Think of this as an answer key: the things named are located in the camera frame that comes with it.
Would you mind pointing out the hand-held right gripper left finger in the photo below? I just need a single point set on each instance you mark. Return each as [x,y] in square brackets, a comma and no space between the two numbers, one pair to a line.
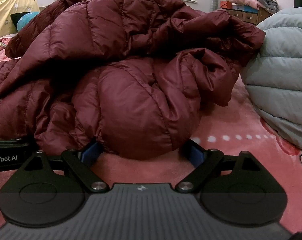
[90,153]

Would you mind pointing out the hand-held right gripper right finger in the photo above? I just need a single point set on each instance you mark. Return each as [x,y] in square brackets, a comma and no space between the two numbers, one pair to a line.
[194,155]

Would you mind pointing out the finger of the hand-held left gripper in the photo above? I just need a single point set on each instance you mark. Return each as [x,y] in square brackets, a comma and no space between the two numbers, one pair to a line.
[10,143]

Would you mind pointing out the maroon down jacket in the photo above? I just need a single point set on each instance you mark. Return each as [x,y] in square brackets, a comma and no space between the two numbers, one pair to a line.
[115,55]

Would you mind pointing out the pale grey down jacket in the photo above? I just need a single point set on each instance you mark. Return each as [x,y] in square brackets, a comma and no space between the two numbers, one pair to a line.
[278,67]

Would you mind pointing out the rolled rabbit print quilt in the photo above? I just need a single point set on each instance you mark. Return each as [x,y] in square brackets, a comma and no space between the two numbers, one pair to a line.
[27,20]

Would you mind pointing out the black pillow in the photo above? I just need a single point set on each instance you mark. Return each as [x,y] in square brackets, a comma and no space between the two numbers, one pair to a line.
[15,18]

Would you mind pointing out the yellow printed cloth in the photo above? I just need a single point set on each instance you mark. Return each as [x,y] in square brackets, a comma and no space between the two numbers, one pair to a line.
[5,12]

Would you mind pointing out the wooden dresser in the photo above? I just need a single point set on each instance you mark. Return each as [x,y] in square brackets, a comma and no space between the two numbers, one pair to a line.
[248,17]

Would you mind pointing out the orange box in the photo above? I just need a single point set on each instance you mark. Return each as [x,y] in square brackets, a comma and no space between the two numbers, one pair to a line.
[226,4]

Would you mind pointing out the blue box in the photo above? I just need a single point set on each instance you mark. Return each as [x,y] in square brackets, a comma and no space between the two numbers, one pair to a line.
[248,8]

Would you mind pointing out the folded pink blanket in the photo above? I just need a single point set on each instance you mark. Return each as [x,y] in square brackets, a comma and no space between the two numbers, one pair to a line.
[243,0]

